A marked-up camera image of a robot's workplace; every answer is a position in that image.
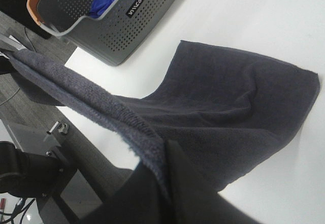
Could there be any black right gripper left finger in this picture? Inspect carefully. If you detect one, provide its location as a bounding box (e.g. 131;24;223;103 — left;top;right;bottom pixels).
78;167;173;223

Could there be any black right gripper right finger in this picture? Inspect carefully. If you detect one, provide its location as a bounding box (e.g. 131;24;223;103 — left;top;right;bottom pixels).
166;140;258;223

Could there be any dark grey towel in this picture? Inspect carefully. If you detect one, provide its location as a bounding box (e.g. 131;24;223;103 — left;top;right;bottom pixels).
8;41;320;195

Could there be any grey perforated plastic basket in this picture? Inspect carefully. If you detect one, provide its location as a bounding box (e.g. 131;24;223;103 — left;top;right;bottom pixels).
37;0;174;66

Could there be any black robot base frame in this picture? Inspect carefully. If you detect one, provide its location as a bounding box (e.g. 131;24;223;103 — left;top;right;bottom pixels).
1;121;102;223

